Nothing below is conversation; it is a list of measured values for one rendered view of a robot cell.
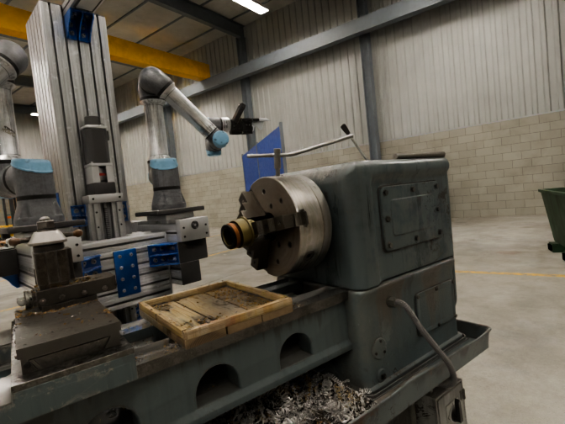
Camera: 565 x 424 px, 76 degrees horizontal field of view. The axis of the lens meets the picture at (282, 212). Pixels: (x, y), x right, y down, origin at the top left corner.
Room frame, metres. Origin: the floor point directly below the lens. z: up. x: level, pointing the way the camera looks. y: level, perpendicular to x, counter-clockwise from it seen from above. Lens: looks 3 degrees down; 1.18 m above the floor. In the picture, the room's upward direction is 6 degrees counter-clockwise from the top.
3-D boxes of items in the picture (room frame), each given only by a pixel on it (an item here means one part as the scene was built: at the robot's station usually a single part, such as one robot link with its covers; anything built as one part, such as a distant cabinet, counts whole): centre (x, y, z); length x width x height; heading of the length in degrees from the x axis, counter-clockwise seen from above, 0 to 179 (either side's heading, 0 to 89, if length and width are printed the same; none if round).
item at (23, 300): (0.87, 0.54, 0.99); 0.20 x 0.10 x 0.05; 127
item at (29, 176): (1.28, 0.86, 1.33); 0.13 x 0.12 x 0.14; 67
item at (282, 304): (1.00, 0.22, 0.89); 0.36 x 0.30 x 0.04; 37
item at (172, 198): (1.63, 0.50, 1.21); 0.15 x 0.15 x 0.10
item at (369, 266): (1.42, -0.30, 1.06); 0.59 x 0.48 x 0.39; 127
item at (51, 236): (0.85, 0.56, 1.13); 0.08 x 0.08 x 0.03
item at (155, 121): (1.75, 0.56, 1.54); 0.15 x 0.12 x 0.55; 24
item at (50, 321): (0.80, 0.52, 0.95); 0.43 x 0.17 x 0.05; 37
